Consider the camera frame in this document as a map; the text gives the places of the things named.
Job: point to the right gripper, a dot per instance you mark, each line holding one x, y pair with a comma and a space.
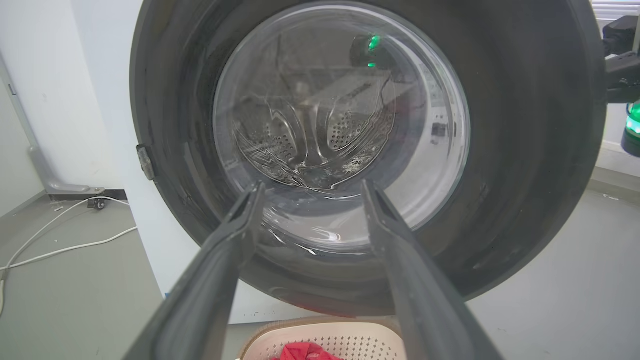
625, 75

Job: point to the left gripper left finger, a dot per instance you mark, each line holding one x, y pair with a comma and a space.
200, 300

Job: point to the white washing machine body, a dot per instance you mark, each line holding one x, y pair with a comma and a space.
150, 225

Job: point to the small black caster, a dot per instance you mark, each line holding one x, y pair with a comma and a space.
99, 204

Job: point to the cream perforated laundry basket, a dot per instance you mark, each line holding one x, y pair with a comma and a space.
350, 340

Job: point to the black glass washing machine door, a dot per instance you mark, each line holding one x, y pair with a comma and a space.
525, 150

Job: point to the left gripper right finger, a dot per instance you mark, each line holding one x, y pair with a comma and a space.
430, 310

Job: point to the red garment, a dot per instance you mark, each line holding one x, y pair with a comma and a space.
305, 352

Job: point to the grey metal post foot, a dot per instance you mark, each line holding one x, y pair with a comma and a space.
45, 172

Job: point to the steel washing machine drum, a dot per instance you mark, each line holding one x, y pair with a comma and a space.
345, 130

